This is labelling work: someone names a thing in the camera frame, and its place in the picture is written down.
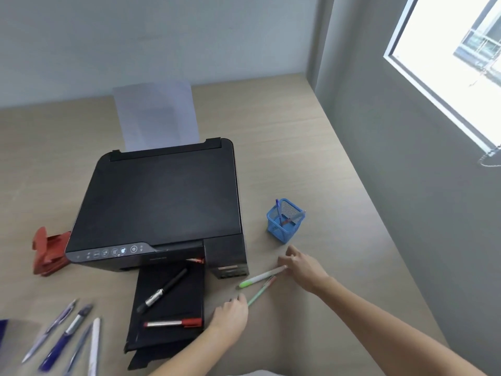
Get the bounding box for black printer output tray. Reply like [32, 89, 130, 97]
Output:
[124, 262, 206, 370]

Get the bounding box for clear barrel ballpoint pen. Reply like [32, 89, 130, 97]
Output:
[22, 299, 78, 364]

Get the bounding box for black inkjet printer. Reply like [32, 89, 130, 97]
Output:
[65, 138, 250, 280]

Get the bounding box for white highlighter with green cap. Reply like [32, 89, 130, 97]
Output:
[239, 265, 288, 289]

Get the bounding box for window with white frame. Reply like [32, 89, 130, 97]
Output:
[383, 0, 501, 154]

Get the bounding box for black marker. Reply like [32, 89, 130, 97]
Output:
[136, 268, 188, 314]

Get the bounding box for dark blue ballpoint pen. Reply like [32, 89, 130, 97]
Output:
[38, 304, 94, 372]

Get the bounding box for blue mesh pen holder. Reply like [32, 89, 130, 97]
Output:
[267, 198, 306, 244]

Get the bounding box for white paper sheet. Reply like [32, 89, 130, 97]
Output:
[113, 80, 201, 152]

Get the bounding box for person's left hand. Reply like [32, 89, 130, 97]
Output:
[207, 294, 249, 347]

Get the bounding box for person's right forearm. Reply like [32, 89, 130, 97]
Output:
[314, 276, 489, 376]

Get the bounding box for person's left forearm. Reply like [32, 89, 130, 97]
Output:
[150, 330, 232, 376]

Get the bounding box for grey blue slim pen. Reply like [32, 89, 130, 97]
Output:
[64, 324, 93, 375]

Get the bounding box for thin green pen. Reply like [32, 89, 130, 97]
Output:
[247, 276, 277, 307]

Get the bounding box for metal window latch wire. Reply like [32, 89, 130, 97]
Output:
[478, 145, 501, 167]

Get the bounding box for red marker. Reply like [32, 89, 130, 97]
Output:
[143, 318, 203, 328]

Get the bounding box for person's right hand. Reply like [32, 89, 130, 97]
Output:
[279, 245, 332, 295]

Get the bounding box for white pen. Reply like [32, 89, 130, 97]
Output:
[87, 317, 101, 376]

